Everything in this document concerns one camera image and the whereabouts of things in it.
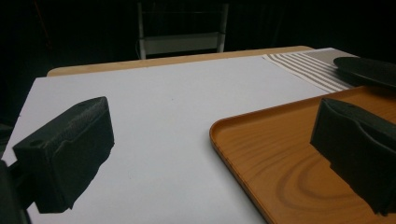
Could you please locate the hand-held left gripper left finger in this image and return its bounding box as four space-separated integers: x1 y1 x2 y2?
12 96 116 215

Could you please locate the white mat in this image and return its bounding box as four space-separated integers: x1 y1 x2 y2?
1 55 331 224

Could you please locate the striped cloth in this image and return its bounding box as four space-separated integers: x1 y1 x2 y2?
262 47 359 94

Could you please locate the metal stand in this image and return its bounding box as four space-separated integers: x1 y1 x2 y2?
136 2 230 60

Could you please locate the black plate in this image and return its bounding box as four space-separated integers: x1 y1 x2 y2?
332 56 396 91

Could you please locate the wooden tray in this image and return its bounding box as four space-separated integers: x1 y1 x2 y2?
209 86 396 224

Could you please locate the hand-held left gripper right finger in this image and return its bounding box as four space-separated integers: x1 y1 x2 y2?
309 97 396 217

